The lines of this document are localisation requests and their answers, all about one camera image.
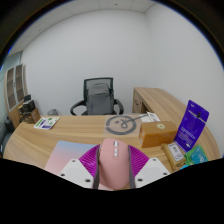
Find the stacked black and brown boxes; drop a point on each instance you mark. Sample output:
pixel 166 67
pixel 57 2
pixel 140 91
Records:
pixel 30 111

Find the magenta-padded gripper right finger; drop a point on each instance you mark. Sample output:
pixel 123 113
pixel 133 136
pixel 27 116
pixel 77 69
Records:
pixel 150 170

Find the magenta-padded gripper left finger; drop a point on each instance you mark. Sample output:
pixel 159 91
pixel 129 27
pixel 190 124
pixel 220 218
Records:
pixel 78 171

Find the wooden side desk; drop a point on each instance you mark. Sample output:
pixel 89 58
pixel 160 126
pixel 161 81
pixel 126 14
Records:
pixel 156 98

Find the tan packet with white label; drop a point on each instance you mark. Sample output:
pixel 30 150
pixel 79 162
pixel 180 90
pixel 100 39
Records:
pixel 173 156

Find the black mesh office chair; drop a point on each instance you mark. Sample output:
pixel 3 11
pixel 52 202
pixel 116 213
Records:
pixel 78 106

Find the wooden shelf unit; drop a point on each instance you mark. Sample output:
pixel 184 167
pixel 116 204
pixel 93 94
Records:
pixel 15 86

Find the green and teal packet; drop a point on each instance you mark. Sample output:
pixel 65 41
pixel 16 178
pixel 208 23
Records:
pixel 198 156

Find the white leaflet, green-purple print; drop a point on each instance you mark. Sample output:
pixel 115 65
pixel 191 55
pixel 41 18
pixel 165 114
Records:
pixel 46 123

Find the small blue tissue pack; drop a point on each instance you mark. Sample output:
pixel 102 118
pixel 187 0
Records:
pixel 184 167

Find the grey backpack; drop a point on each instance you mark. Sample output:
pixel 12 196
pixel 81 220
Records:
pixel 100 98

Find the purple stand-up pouch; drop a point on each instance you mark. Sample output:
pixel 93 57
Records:
pixel 191 128

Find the pink computer mouse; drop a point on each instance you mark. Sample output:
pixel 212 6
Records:
pixel 113 166

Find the pink-blue gradient mouse pad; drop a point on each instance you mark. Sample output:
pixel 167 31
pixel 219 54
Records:
pixel 63 153

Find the white paper sheets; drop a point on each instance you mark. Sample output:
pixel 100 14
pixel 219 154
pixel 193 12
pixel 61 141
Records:
pixel 153 116

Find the brown cardboard box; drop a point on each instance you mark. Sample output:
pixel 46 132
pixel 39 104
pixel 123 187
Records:
pixel 156 135

